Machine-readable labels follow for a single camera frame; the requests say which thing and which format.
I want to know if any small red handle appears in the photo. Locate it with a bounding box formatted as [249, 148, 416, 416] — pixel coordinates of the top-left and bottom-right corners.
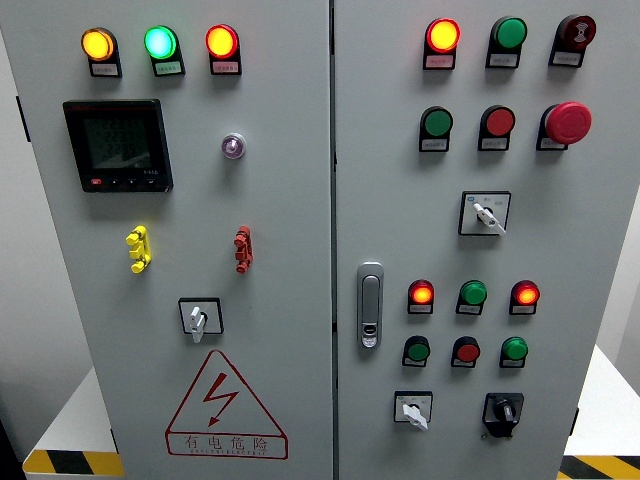
[233, 225, 254, 275]

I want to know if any large white-handle turn switch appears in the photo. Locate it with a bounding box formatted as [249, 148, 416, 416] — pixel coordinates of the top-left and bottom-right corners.
[457, 190, 512, 237]

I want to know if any black yellow striped tape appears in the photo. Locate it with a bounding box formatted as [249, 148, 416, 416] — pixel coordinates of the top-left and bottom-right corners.
[22, 449, 126, 479]
[557, 454, 640, 480]

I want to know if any black-handle turn switch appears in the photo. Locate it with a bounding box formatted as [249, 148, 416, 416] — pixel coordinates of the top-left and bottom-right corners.
[481, 392, 526, 439]

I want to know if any small red lit lamp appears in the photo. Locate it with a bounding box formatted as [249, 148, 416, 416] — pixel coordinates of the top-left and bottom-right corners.
[408, 279, 436, 306]
[510, 279, 542, 307]

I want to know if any pale grey cabinet door with lock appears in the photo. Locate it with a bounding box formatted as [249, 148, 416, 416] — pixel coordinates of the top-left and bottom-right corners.
[332, 0, 640, 480]

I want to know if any large red-rimmed lit lamp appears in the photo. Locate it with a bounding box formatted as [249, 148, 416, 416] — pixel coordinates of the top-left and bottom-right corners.
[205, 23, 240, 60]
[425, 17, 462, 54]

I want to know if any small red push button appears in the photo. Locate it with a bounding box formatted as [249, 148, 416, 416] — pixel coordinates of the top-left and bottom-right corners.
[452, 336, 482, 365]

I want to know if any red warning triangle sticker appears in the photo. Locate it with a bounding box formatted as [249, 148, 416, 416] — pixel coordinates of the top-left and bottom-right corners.
[164, 348, 290, 461]

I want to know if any small green lamp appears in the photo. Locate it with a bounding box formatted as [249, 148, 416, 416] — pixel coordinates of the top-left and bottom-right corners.
[458, 279, 489, 307]

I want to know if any small yellow handle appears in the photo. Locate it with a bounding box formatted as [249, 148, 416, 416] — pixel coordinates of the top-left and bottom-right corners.
[125, 224, 152, 274]

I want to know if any large red stop button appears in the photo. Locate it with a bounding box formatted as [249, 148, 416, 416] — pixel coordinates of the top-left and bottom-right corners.
[542, 101, 593, 146]

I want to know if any bright green round lamp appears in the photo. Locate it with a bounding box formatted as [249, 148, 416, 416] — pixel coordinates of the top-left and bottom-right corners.
[143, 24, 179, 61]

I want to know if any plain white-handle turn switch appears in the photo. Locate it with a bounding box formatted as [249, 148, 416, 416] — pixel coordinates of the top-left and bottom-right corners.
[177, 297, 225, 345]

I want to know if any silver door lock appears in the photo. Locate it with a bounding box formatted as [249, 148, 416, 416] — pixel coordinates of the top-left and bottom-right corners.
[356, 261, 385, 350]

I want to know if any small printed white-handle turn switch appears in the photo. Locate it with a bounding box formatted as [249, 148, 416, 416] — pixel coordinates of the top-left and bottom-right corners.
[393, 390, 435, 432]

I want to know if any large green round lamp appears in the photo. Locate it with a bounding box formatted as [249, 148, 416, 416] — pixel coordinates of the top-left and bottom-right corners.
[490, 15, 529, 50]

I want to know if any small green push button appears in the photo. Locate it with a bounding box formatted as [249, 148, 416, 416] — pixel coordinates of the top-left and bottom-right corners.
[500, 336, 530, 364]
[403, 335, 432, 364]

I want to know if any white round lamp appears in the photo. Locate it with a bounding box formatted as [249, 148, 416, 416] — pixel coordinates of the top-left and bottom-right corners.
[221, 132, 247, 161]

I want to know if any dark red buzzer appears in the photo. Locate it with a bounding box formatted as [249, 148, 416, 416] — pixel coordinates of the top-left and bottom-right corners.
[556, 13, 598, 50]

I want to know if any yellow round lamp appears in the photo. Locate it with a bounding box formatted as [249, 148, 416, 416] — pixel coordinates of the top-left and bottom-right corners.
[80, 27, 115, 62]

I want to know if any black display meter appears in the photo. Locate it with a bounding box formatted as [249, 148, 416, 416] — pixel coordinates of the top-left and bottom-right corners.
[62, 98, 175, 194]

